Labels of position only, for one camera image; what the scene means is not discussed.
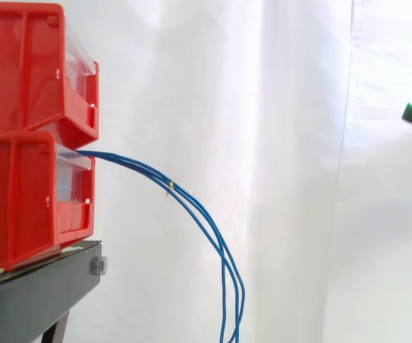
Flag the red plastic bin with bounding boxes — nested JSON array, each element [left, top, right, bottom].
[[0, 130, 97, 272], [0, 3, 100, 150]]

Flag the black metal stand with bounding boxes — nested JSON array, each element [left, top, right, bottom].
[[0, 238, 109, 343]]

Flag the blue cable bundle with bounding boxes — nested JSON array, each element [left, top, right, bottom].
[[76, 149, 246, 343]]

